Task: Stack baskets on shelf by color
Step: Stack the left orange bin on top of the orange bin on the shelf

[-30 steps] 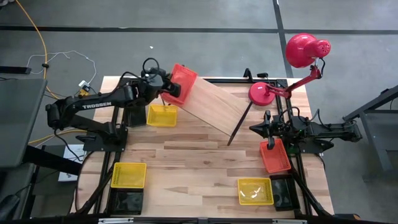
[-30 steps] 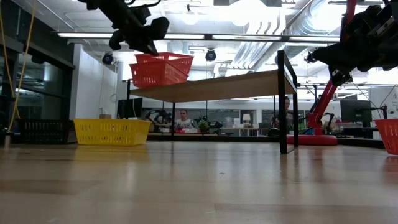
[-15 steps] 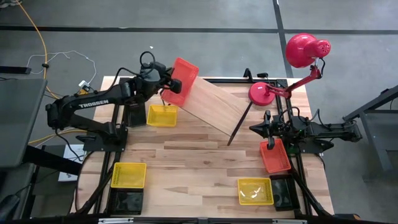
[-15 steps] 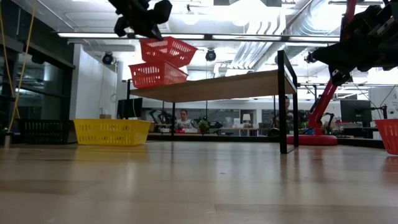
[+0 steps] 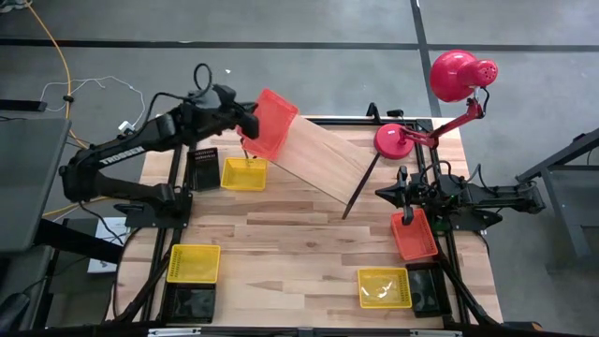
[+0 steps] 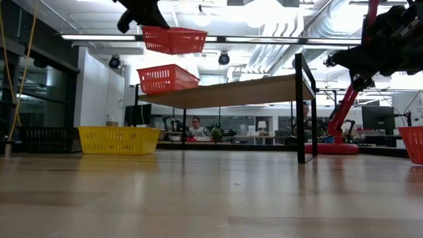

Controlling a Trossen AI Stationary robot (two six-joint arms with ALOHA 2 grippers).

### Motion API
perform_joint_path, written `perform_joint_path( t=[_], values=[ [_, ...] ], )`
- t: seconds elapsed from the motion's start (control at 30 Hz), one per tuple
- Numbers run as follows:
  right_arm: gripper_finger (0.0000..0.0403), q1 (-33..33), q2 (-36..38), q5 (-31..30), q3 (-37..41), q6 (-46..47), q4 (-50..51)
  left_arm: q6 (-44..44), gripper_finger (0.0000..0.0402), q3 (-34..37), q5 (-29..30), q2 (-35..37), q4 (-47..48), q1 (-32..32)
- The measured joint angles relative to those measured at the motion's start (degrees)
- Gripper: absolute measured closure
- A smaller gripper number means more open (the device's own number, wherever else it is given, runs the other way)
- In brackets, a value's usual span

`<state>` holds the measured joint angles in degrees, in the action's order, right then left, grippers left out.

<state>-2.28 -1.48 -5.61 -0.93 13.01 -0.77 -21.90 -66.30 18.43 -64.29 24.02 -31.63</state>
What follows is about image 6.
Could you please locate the person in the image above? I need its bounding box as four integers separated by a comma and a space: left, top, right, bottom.
292, 101, 312, 136
188, 116, 210, 138

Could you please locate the wooden shelf black metal frame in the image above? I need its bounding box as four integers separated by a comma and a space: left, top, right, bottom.
133, 52, 319, 165

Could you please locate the small green plant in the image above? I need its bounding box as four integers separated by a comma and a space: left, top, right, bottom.
210, 127, 223, 143

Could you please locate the yellow plastic basket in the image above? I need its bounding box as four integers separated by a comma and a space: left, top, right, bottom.
78, 126, 162, 155

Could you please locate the black monitor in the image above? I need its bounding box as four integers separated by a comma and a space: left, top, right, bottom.
124, 103, 153, 128
361, 105, 396, 136

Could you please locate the orange plastic basket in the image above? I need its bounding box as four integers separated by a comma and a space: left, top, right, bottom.
397, 126, 423, 165
141, 25, 208, 56
136, 63, 201, 96

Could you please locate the yellow cable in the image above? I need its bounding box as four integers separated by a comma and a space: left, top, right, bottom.
0, 6, 22, 128
8, 0, 38, 139

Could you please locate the long white light bar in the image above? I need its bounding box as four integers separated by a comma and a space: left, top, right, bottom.
60, 32, 363, 46

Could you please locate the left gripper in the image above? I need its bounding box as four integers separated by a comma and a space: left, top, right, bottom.
112, 0, 171, 34

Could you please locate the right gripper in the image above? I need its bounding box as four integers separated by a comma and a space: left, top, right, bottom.
332, 15, 420, 93

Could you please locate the black plastic basket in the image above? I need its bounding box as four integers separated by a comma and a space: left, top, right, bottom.
19, 127, 83, 153

